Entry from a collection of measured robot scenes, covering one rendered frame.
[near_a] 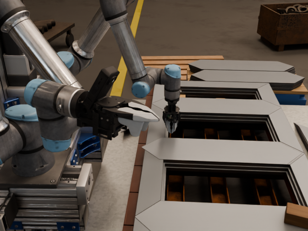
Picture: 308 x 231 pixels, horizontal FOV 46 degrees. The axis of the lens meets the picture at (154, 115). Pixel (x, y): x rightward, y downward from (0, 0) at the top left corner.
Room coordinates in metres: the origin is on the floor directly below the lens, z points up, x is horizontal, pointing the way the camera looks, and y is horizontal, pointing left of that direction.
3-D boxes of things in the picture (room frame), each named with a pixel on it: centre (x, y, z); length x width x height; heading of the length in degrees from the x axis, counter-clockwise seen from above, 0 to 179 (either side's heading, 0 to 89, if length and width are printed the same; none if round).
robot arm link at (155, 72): (1.54, 0.02, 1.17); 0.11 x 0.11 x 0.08; 72
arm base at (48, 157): (1.06, 0.44, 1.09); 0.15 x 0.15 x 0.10
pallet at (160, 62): (4.28, -0.35, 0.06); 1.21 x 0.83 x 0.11; 89
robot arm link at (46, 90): (0.82, 0.27, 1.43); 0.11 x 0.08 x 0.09; 63
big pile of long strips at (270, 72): (2.39, -0.64, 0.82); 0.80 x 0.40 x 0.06; 86
